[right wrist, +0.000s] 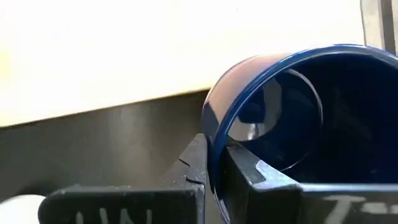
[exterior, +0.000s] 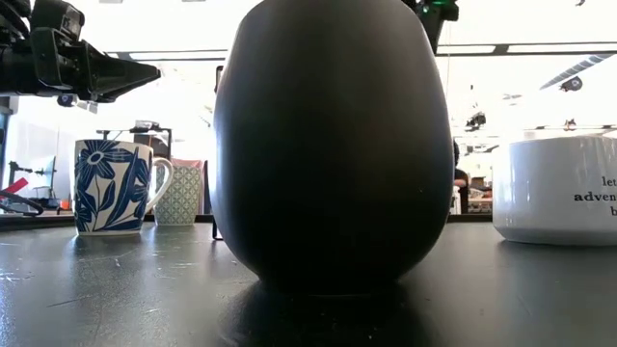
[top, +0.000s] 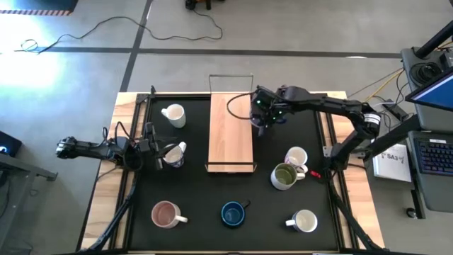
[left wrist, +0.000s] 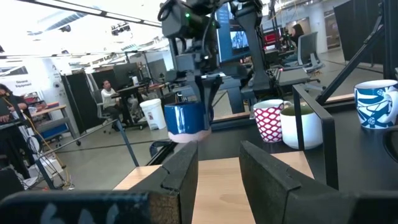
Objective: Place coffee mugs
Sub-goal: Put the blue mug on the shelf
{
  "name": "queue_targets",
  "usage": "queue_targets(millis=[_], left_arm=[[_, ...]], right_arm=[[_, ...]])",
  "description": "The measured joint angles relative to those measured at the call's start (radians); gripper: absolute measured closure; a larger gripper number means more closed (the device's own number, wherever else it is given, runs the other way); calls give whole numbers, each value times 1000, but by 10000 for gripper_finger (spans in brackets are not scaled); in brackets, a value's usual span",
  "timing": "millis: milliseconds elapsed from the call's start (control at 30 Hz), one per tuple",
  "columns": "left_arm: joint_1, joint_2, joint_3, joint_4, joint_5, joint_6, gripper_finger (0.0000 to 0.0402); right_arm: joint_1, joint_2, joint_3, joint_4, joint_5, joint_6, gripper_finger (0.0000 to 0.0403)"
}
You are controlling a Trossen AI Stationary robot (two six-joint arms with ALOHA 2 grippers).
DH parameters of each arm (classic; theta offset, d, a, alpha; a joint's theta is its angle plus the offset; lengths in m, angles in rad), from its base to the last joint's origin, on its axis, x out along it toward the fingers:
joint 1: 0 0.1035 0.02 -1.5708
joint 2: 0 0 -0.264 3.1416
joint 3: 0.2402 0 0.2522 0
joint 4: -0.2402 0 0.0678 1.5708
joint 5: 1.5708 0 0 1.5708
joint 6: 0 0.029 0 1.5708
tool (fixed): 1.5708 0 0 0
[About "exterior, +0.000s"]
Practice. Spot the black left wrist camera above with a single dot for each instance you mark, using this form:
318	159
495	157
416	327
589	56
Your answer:
58	17

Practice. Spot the black mug blue interior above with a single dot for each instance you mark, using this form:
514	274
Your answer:
332	144

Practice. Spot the white mug black text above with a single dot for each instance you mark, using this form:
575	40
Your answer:
540	193

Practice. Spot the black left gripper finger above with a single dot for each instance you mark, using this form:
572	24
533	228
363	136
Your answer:
120	72
103	98

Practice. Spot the person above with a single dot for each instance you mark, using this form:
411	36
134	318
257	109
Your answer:
460	178

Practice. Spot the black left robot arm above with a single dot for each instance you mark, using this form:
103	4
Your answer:
14	58

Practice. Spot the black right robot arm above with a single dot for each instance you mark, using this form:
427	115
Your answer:
434	24

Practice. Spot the teal lattice patterned mug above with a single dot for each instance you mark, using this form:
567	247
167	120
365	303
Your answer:
180	197

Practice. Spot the white mug blue floral print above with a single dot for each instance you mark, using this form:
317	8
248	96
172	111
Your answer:
111	193

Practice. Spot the red background object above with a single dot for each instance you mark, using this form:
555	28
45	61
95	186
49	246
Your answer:
14	186

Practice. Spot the black ceiling mounted device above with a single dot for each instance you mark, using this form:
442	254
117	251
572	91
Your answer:
476	120
571	84

